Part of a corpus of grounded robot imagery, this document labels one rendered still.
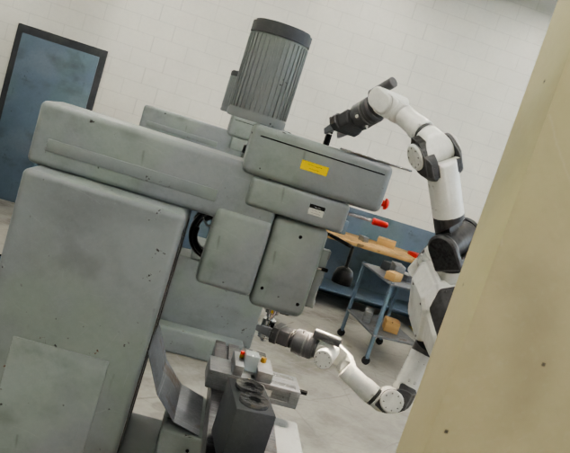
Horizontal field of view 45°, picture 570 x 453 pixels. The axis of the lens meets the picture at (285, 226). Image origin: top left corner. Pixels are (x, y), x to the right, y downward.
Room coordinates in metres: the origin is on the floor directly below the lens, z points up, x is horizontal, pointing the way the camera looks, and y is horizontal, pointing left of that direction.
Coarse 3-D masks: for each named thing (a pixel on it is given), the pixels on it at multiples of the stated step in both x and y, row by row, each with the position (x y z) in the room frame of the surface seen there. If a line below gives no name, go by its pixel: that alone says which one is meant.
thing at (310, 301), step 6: (324, 252) 2.30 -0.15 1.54; (330, 252) 2.31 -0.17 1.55; (324, 258) 2.30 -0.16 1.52; (318, 264) 2.30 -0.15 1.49; (324, 264) 2.30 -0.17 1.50; (318, 270) 2.30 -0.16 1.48; (318, 276) 2.30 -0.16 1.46; (312, 282) 2.30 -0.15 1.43; (318, 282) 2.30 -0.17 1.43; (312, 288) 2.30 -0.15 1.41; (312, 294) 2.30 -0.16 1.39; (312, 300) 2.30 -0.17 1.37; (312, 306) 2.31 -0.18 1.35
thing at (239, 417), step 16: (240, 384) 1.98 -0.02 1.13; (256, 384) 2.02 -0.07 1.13; (224, 400) 2.00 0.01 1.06; (240, 400) 1.88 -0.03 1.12; (256, 400) 1.92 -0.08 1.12; (224, 416) 1.94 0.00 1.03; (240, 416) 1.83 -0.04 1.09; (256, 416) 1.85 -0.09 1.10; (272, 416) 1.86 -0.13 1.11; (224, 432) 1.88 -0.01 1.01; (240, 432) 1.84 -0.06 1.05; (256, 432) 1.85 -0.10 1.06; (224, 448) 1.83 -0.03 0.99; (240, 448) 1.84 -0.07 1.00; (256, 448) 1.85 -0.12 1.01
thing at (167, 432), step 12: (204, 408) 2.37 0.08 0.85; (168, 420) 2.19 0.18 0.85; (276, 420) 2.46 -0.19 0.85; (168, 432) 2.12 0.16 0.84; (180, 432) 2.13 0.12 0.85; (276, 432) 2.36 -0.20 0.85; (288, 432) 2.39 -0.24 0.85; (156, 444) 2.18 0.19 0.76; (168, 444) 2.12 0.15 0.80; (180, 444) 2.12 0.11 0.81; (192, 444) 2.13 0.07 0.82; (276, 444) 2.26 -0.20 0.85; (288, 444) 2.29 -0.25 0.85; (300, 444) 2.33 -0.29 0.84
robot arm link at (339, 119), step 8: (344, 112) 2.21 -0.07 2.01; (352, 112) 2.17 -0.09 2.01; (360, 112) 2.15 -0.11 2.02; (336, 120) 2.21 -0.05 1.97; (344, 120) 2.20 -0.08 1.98; (352, 120) 2.18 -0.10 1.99; (360, 120) 2.16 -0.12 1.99; (336, 128) 2.21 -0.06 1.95; (344, 128) 2.22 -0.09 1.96; (352, 128) 2.22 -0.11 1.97; (360, 128) 2.18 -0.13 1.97; (368, 128) 2.19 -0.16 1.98; (352, 136) 2.27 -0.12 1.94
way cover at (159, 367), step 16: (160, 336) 2.39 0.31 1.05; (160, 352) 2.33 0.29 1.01; (160, 368) 2.27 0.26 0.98; (160, 384) 2.20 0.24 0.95; (176, 384) 2.38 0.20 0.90; (160, 400) 2.12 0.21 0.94; (176, 400) 2.28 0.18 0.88; (192, 400) 2.37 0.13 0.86; (176, 416) 2.17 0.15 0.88; (192, 416) 2.24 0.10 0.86; (192, 432) 2.13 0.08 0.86
